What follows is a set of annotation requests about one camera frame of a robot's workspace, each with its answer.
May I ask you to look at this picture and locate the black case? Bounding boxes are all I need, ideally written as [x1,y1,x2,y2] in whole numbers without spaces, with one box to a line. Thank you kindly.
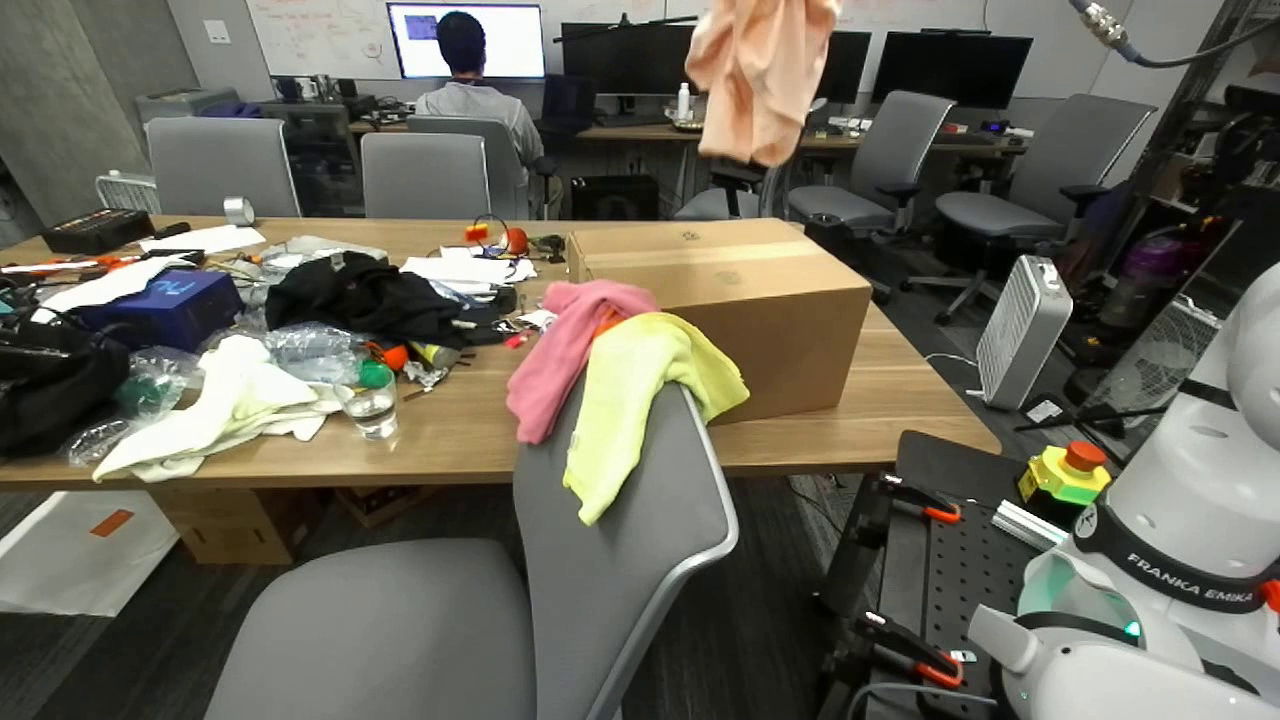
[35,207,161,259]

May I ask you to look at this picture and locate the wall whiteboard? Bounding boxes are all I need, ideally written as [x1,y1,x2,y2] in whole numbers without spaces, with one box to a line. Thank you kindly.
[244,0,399,85]

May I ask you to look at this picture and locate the clear plastic bag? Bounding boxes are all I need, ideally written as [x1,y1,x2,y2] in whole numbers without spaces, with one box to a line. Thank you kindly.
[108,342,208,422]
[255,319,407,449]

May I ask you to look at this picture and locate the black bag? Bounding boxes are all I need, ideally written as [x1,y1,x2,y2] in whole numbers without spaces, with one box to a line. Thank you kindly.
[0,316,135,459]

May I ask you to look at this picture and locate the lit computer monitor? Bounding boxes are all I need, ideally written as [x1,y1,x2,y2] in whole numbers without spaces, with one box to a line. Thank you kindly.
[385,0,551,85]

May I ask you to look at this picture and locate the dark computer monitor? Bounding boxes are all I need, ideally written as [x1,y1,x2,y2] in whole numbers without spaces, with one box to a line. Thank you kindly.
[811,30,878,113]
[554,16,700,100]
[868,30,1037,113]

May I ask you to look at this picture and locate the pink shirt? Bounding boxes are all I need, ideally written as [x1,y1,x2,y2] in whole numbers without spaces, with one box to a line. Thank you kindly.
[500,277,659,449]

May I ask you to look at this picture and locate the orange-handled black clamp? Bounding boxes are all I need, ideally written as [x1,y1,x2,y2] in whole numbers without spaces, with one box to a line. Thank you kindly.
[857,609,976,695]
[876,474,969,531]

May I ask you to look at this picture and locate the grey office chair silver frame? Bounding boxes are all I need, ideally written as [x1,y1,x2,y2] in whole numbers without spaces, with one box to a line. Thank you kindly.
[201,377,745,720]

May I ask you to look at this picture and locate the seated person grey shirt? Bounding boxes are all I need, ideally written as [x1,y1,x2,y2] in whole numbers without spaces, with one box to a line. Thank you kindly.
[407,7,548,175]

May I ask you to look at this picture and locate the black clothing pile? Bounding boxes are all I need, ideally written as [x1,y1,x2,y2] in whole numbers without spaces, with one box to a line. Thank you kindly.
[258,247,518,353]

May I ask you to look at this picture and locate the peach shirt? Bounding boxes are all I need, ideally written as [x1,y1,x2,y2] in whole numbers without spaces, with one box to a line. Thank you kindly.
[678,0,847,174]

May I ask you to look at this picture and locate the white paper sheets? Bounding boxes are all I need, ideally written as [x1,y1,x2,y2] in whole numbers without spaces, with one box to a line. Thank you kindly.
[135,220,271,259]
[27,251,191,327]

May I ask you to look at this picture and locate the black office chair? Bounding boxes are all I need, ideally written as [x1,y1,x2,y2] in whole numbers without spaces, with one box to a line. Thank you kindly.
[668,153,791,228]

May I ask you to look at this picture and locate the dark blue box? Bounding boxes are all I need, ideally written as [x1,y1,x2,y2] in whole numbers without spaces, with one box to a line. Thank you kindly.
[67,265,249,355]

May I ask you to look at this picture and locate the white cloth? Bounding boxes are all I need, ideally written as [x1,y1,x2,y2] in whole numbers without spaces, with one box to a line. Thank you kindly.
[88,331,333,489]

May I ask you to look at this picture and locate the yellow red emergency stop button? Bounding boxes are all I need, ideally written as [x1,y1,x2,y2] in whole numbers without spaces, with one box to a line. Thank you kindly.
[1014,435,1120,511]

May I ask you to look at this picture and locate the white space heater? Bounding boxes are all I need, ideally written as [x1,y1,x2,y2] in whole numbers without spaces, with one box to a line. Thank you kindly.
[969,251,1081,418]

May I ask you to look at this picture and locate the large cardboard box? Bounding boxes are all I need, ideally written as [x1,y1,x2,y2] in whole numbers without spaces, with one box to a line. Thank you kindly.
[563,217,876,423]

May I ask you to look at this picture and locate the small cardboard box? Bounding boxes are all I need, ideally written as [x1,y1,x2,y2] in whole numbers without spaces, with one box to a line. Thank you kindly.
[138,475,299,574]

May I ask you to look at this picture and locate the yellow-green towel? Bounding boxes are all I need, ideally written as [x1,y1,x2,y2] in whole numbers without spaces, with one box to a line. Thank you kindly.
[559,308,754,530]

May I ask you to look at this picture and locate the white panel orange tag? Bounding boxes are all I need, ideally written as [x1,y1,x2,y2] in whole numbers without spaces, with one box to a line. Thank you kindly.
[0,484,182,625]

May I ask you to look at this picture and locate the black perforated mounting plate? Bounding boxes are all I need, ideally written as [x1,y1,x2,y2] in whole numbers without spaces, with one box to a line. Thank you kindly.
[815,427,1061,695]

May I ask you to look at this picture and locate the robot cable hose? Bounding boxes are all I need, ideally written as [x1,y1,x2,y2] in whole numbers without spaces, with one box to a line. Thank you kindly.
[1063,0,1280,74]

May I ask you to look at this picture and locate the black equipment rack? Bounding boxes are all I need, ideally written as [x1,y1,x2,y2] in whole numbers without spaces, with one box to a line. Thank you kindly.
[1061,183,1252,422]

